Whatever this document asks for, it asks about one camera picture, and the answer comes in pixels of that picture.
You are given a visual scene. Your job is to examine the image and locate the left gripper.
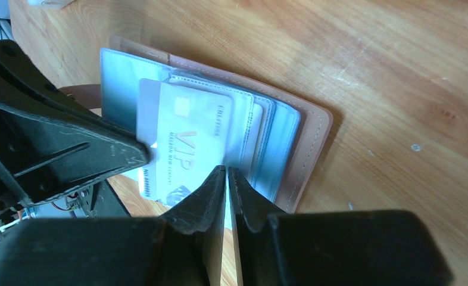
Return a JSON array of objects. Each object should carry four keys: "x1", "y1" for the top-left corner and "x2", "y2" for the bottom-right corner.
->
[{"x1": 0, "y1": 39, "x2": 151, "y2": 238}]

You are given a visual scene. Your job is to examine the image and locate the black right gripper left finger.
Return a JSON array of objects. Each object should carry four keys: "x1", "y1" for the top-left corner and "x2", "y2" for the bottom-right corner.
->
[{"x1": 0, "y1": 166, "x2": 226, "y2": 285}]

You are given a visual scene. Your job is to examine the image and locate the beige leather card holder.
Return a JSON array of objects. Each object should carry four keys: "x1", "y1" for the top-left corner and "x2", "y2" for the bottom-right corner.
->
[{"x1": 58, "y1": 35, "x2": 334, "y2": 214}]

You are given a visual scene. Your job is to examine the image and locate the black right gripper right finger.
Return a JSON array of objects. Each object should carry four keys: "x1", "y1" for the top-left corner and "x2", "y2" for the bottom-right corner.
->
[{"x1": 228, "y1": 168, "x2": 453, "y2": 285}]

